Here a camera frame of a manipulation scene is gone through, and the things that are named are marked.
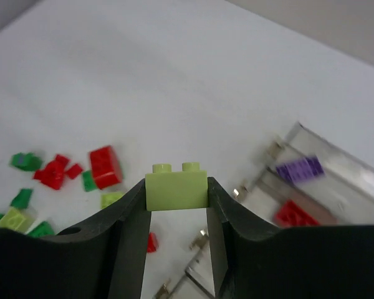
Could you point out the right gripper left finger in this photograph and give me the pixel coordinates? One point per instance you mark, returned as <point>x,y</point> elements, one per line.
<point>100,257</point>

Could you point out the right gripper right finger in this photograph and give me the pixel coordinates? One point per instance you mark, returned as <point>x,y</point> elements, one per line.
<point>252,258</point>

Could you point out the red rectangular lego brick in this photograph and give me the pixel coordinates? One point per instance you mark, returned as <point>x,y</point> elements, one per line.
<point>291,215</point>

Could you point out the lime lego brick carried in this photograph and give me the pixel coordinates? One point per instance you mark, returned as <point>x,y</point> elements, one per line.
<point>172,190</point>

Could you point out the red rounded lego brick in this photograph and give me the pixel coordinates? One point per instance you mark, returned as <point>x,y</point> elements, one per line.
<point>105,167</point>

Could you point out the small purple lego brick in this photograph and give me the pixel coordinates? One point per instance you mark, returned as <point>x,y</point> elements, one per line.
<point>300,170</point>

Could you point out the clear container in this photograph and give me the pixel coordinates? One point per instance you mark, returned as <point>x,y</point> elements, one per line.
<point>200,246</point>
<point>188,286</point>
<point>328,199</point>
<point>301,142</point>

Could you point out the small red lego brick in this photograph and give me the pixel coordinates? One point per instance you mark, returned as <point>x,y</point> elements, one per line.
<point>152,245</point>

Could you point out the lime lego brick upper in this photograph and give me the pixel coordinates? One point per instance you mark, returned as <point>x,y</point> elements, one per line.
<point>109,198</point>

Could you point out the long green lego brick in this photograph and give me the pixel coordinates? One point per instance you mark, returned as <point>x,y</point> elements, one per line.
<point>41,230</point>

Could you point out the small lime lego brick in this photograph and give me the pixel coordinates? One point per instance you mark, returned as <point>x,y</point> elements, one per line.
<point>16,220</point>

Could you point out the red irregular lego piece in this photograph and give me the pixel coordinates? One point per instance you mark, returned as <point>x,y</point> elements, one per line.
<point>54,173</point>

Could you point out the small dark green lego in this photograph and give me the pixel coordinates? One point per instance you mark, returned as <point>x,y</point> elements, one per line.
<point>21,201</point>

